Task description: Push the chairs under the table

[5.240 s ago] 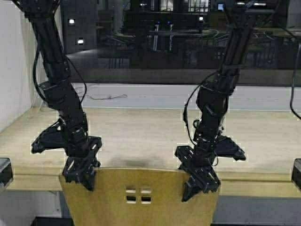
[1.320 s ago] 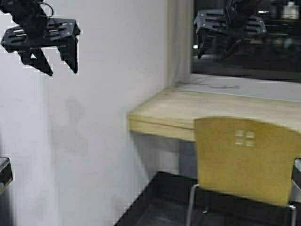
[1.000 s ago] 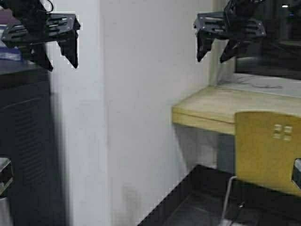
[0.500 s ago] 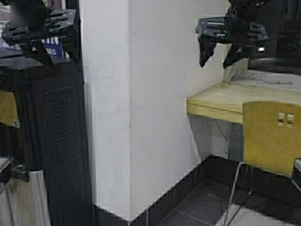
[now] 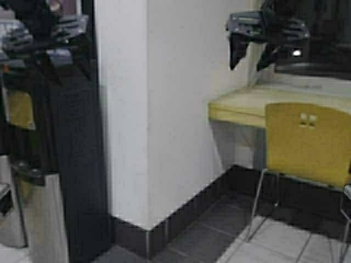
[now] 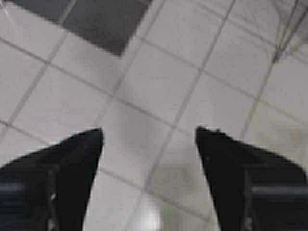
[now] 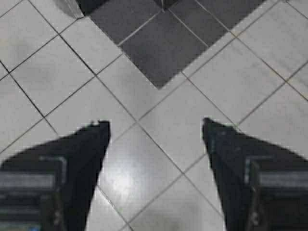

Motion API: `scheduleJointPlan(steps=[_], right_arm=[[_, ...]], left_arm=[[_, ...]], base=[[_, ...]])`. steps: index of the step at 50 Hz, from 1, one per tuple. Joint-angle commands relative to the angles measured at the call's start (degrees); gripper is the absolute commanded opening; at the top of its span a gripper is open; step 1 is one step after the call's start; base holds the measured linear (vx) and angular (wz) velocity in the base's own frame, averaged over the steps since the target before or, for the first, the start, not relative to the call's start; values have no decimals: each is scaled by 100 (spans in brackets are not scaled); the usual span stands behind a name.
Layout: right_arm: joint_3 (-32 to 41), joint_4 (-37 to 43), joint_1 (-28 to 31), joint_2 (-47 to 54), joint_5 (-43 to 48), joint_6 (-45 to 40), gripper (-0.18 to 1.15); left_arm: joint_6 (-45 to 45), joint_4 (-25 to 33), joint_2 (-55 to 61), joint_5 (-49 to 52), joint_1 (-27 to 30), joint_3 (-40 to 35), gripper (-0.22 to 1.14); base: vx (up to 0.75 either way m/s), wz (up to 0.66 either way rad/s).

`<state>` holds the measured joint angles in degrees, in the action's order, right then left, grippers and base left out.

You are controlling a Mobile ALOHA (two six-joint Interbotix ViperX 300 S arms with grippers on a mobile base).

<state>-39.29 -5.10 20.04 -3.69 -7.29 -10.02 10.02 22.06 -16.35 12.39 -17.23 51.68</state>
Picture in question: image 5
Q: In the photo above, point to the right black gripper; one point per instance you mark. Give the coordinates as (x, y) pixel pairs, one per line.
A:
(262, 27)

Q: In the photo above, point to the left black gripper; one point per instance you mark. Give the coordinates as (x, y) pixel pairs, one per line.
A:
(25, 42)

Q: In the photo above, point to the left silver robot base corner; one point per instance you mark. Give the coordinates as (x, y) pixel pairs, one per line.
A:
(6, 200)

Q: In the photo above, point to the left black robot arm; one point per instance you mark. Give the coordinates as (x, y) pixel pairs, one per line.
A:
(32, 13)

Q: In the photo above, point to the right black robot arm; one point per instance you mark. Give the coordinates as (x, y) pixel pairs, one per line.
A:
(280, 8)

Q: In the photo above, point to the right silver robot base corner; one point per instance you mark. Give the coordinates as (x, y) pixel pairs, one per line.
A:
(345, 205)

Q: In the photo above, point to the long wooden counter table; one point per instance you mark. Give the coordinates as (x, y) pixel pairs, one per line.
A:
(246, 106)

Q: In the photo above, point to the stainless steel trash bin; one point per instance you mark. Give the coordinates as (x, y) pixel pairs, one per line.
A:
(38, 191)

